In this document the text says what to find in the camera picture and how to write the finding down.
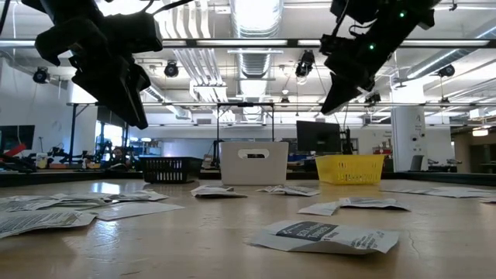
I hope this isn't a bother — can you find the black slotted plastic basket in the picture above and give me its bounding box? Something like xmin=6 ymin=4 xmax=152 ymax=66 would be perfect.
xmin=139 ymin=156 xmax=202 ymax=184

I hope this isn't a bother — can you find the yellow slotted plastic basket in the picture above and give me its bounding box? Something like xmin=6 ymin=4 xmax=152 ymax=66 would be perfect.
xmin=314 ymin=153 xmax=386 ymax=186

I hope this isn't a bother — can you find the dark wall screen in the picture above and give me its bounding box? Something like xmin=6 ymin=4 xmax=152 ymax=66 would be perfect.
xmin=0 ymin=124 xmax=36 ymax=154

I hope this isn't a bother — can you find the black computer monitor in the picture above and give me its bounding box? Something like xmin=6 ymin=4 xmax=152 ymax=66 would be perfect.
xmin=296 ymin=120 xmax=342 ymax=154

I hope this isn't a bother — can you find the white square column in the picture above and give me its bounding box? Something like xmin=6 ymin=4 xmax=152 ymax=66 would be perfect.
xmin=390 ymin=83 xmax=427 ymax=172

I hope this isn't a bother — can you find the silver ventilation duct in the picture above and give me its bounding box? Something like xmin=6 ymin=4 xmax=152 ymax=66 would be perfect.
xmin=405 ymin=19 xmax=496 ymax=81
xmin=230 ymin=0 xmax=284 ymax=38

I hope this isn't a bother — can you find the black neighbouring rig frame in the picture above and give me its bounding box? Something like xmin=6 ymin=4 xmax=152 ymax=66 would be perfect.
xmin=67 ymin=101 xmax=496 ymax=166

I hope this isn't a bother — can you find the red robot part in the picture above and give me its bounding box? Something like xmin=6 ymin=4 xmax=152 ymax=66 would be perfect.
xmin=0 ymin=142 xmax=32 ymax=160

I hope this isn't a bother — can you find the black aluminium table frame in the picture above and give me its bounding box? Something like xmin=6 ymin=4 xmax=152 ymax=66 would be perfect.
xmin=0 ymin=169 xmax=496 ymax=187

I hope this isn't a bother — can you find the grey office chair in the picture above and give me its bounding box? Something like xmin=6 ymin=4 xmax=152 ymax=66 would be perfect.
xmin=409 ymin=154 xmax=425 ymax=172

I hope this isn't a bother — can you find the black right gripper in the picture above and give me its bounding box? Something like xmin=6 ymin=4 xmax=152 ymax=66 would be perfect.
xmin=321 ymin=22 xmax=412 ymax=115

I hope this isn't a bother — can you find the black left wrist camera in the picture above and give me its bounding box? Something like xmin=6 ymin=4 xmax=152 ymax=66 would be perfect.
xmin=104 ymin=13 xmax=164 ymax=53

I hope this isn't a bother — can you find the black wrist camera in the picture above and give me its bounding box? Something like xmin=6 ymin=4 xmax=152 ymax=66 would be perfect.
xmin=104 ymin=13 xmax=164 ymax=53
xmin=319 ymin=33 xmax=350 ymax=56

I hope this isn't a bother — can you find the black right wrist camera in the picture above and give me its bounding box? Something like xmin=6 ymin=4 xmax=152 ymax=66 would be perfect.
xmin=319 ymin=33 xmax=350 ymax=56

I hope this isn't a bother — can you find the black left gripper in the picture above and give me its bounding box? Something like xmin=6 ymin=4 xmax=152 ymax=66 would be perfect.
xmin=34 ymin=26 xmax=152 ymax=130

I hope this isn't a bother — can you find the white plastic bin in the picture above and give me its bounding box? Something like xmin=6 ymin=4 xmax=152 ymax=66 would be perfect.
xmin=219 ymin=141 xmax=290 ymax=186

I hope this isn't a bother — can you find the narrow plain white packet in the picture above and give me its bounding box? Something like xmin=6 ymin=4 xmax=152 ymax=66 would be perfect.
xmin=297 ymin=200 xmax=342 ymax=217

